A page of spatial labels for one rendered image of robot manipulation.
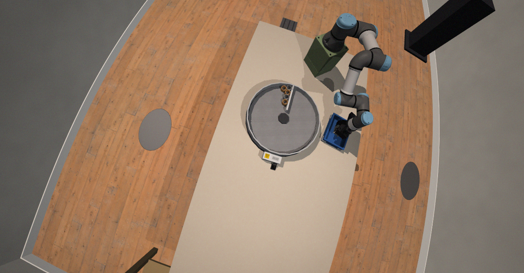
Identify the blue crate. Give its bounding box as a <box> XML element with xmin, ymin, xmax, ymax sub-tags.
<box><xmin>321</xmin><ymin>114</ymin><xmax>348</xmax><ymax>151</ymax></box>

